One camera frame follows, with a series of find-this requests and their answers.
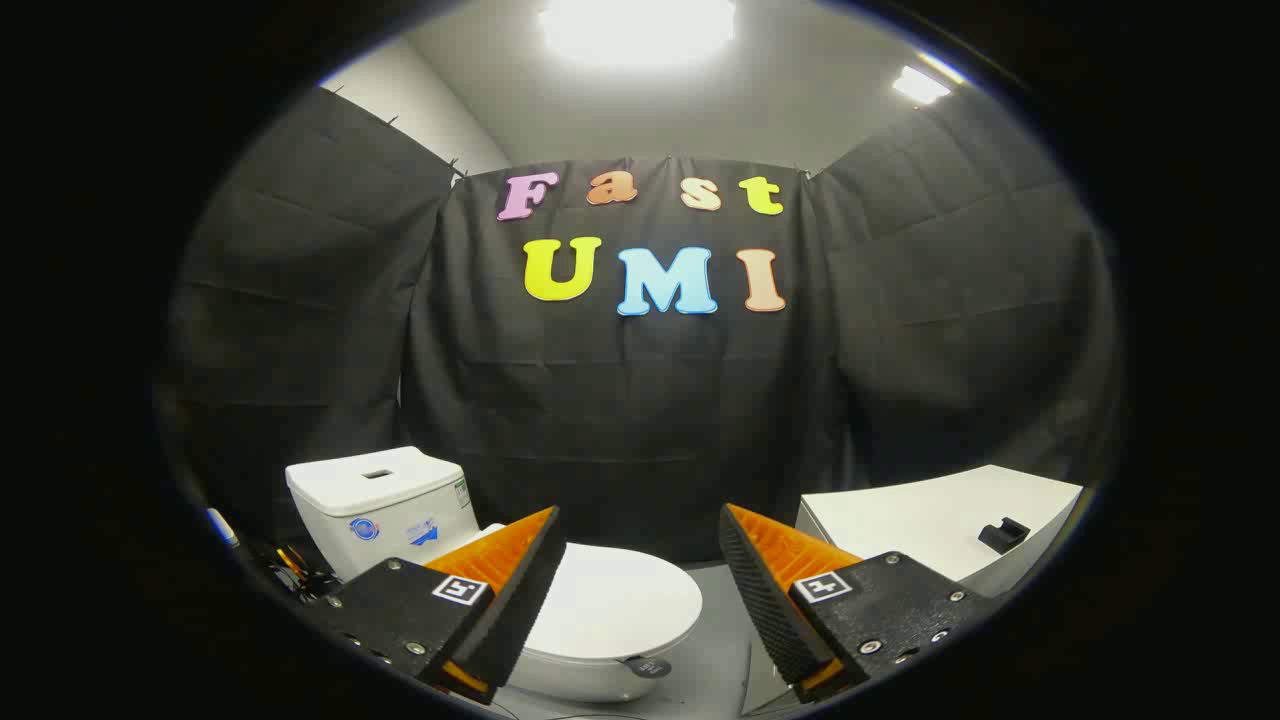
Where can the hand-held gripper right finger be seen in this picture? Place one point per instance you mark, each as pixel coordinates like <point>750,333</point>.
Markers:
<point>765,600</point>

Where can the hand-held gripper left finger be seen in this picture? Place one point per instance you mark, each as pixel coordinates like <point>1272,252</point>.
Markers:
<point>520,610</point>

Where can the white toilet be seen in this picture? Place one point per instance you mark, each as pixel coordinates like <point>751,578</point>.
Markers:
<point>380,490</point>

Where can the white drawer cabinet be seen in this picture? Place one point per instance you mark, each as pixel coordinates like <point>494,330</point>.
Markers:
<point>920,520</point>

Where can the black backdrop cloth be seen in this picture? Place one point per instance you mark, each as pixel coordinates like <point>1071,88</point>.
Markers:
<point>620,420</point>

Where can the small white object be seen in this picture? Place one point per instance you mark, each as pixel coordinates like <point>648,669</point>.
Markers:
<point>223,528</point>

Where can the small ceiling light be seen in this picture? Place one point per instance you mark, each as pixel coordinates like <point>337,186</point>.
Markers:
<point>920,85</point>

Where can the large ceiling light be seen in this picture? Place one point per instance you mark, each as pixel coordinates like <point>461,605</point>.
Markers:
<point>640,30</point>

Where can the black plastic bracket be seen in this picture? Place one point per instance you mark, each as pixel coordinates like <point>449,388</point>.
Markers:
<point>1003,535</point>

